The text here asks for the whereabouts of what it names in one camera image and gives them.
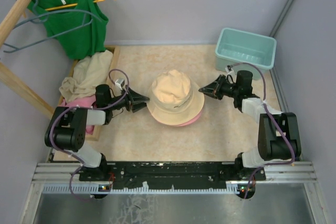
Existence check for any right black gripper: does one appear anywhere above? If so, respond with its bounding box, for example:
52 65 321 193
199 74 240 101

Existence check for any grey clothes hanger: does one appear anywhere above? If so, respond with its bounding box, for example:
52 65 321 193
4 0 102 54

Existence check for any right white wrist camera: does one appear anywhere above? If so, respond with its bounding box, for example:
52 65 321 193
225 65 234 75

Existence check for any wooden clothes rack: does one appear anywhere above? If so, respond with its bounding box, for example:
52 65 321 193
0 0 121 141

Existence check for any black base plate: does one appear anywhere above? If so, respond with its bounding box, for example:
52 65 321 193
79 162 254 189

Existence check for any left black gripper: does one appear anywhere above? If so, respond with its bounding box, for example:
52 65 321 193
108 84 150 113

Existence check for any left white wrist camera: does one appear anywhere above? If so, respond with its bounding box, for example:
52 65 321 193
114 78 125 90

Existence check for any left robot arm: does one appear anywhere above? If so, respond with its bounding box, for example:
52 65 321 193
44 84 150 181

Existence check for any green tank top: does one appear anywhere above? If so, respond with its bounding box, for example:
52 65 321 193
28 0 109 60

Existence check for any beige bucket hat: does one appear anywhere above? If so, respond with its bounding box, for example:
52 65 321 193
147 69 205 126

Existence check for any beige garment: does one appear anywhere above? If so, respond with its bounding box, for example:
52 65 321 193
59 50 113 103

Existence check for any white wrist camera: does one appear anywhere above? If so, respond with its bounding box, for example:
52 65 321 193
114 78 125 90
225 65 234 75

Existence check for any light blue plastic bin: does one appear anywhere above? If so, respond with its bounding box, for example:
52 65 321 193
215 28 277 80

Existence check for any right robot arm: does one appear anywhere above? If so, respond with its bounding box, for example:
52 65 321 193
199 70 301 181

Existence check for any aluminium rail frame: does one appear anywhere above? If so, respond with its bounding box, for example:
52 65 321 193
33 162 317 196

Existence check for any pink hat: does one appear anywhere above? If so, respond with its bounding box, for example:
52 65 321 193
176 110 203 127

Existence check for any pink garment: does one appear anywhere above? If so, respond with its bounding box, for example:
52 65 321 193
60 95 98 134

